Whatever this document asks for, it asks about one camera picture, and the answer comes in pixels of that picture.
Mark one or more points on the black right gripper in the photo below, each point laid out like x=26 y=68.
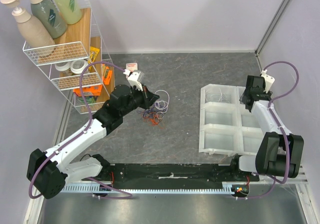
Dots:
x=246 y=98

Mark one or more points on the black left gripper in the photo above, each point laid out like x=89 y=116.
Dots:
x=148 y=97

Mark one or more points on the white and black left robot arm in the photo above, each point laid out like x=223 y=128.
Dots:
x=51 y=170

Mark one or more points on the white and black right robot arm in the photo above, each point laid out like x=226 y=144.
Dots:
x=280 y=152

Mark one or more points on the white and red small box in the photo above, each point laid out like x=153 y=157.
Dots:
x=131 y=66

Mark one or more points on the white compartment organizer tray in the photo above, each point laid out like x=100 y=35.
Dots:
x=226 y=127

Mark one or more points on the orange box on shelf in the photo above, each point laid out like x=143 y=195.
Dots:
x=107 y=75

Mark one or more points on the orange flat package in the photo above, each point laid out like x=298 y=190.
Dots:
x=89 y=91

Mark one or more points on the green box on shelf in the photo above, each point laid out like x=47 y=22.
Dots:
x=89 y=100

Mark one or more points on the yellow snack packet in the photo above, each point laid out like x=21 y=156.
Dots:
x=93 y=54

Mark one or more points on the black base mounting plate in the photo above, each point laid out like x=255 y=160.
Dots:
x=124 y=172

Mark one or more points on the light green bottle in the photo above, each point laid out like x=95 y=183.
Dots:
x=70 y=10

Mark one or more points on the beige pump bottle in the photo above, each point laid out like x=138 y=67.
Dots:
x=31 y=29

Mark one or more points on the dark green pump bottle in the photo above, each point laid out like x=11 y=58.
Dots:
x=49 y=16

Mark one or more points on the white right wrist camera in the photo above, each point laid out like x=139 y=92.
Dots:
x=269 y=80

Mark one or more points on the white wire shelf rack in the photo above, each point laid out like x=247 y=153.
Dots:
x=73 y=45

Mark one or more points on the aluminium frame rail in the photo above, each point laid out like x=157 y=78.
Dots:
x=301 y=178

